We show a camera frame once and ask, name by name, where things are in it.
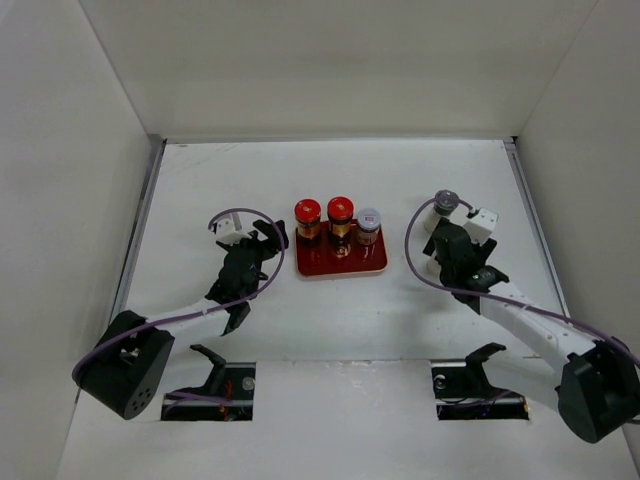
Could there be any red lid chili sauce jar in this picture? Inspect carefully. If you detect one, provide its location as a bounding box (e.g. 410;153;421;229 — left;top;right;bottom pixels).
294;198;321;245

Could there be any clear cap salt grinder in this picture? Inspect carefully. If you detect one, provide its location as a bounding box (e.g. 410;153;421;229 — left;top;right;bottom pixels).
423;190;460;234

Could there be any red lid brown sauce bottle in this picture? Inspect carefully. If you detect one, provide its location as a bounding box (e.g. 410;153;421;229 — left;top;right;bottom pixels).
327;196;354;258

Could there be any white lid condiment jar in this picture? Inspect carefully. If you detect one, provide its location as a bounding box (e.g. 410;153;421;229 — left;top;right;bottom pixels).
356;208;381;246

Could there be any black cap white shaker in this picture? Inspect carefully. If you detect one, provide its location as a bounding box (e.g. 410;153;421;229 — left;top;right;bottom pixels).
427;255;441;276

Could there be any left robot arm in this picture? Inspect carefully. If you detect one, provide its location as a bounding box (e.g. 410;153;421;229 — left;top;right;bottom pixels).
72;212;289;420

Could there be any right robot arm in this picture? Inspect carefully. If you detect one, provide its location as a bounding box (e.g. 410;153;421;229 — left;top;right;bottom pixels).
423;219;639;443

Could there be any red lacquer tray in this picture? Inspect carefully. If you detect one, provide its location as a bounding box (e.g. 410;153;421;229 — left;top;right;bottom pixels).
294;220;389;277

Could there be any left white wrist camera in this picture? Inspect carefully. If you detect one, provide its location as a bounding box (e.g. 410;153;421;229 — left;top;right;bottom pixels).
212;213;250;244

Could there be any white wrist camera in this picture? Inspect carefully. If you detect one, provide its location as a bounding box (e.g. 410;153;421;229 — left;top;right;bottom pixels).
463;208;499;245
212;213;250;244

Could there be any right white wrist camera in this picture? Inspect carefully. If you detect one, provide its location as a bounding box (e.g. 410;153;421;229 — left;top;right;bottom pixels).
463;208;499;245

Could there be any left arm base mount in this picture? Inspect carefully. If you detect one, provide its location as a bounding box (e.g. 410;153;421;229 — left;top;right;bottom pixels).
160;344;257;422

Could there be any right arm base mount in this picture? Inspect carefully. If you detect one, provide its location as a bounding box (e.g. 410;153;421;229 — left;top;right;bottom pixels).
431;342;529;421

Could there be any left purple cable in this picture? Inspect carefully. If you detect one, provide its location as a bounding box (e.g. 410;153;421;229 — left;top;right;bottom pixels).
72;205;291;381

